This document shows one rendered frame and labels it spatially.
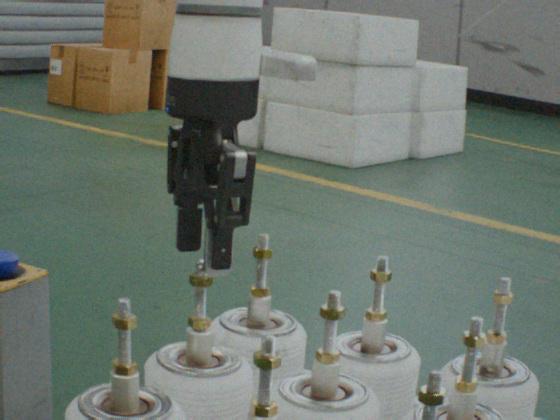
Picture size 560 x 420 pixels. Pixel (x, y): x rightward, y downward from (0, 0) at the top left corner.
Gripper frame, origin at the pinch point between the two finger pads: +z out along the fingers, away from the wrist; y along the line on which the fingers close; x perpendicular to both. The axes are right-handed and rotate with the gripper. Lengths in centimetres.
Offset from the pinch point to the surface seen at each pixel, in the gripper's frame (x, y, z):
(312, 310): 51, -72, 35
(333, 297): 7.2, 9.5, 1.8
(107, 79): 80, -334, 19
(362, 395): 9.9, 11.3, 10.1
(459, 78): 198, -226, 4
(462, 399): 14.2, 19.0, 7.9
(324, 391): 6.9, 10.1, 9.8
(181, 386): -3.0, 3.6, 11.0
